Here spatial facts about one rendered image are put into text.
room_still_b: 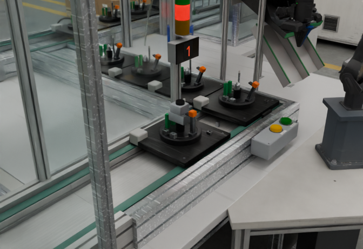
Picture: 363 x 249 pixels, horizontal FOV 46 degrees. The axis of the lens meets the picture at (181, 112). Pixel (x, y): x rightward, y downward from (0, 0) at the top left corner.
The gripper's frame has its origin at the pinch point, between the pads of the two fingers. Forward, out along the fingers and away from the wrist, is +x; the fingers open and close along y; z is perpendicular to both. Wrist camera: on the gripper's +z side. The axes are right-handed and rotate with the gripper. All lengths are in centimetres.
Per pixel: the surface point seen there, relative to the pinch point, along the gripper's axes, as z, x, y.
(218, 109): 21.6, 28.4, 15.0
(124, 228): 3, 31, 80
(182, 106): 18.1, 16.9, 39.8
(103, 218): -2, 19, 89
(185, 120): 16.6, 21.2, 40.4
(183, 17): 29.6, -6.9, 25.7
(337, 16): 132, 86, -386
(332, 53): 122, 125, -363
